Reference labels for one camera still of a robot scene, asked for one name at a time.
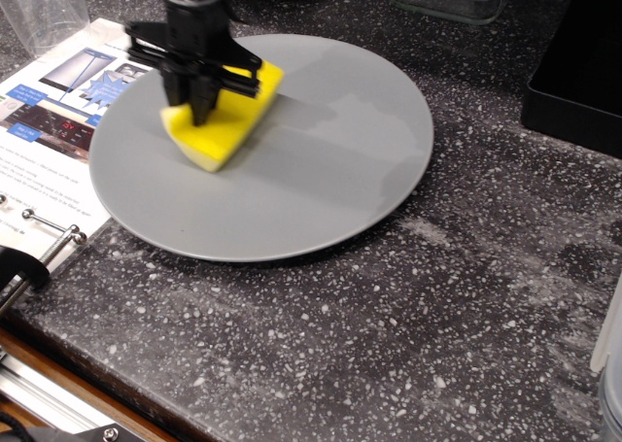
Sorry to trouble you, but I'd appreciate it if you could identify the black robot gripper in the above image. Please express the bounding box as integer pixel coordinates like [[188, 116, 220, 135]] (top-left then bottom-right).
[[125, 0, 262, 126]]

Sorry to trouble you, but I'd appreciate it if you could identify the yellow rectangular sponge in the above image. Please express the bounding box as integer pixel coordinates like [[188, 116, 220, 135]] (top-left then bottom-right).
[[159, 61, 285, 173]]

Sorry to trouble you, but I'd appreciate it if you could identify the grey round plate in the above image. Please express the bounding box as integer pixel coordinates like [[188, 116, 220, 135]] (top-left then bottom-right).
[[89, 34, 433, 262]]

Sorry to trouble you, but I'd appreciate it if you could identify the laminated dishwasher instruction sheet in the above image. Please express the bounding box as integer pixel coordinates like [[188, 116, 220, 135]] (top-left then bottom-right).
[[1, 18, 149, 258]]

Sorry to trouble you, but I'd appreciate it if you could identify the clear plastic cup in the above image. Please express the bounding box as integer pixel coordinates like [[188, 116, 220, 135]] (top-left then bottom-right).
[[1, 0, 90, 57]]

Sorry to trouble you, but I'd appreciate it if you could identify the black box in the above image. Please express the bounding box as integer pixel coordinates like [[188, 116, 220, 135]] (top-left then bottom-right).
[[521, 0, 621, 158]]

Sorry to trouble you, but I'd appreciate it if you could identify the clear plastic tub with lid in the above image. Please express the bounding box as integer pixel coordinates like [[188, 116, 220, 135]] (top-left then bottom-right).
[[590, 282, 621, 441]]

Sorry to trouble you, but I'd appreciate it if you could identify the aluminium rail profile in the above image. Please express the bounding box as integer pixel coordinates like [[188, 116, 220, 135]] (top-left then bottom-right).
[[1, 352, 114, 434]]

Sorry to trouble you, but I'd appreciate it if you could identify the black metal bracket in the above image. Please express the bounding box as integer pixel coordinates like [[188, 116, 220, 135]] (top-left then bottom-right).
[[26, 425, 144, 442]]

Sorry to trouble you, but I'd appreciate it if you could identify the black cable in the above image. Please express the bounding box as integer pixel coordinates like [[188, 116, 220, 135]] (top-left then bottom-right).
[[0, 411, 30, 442]]

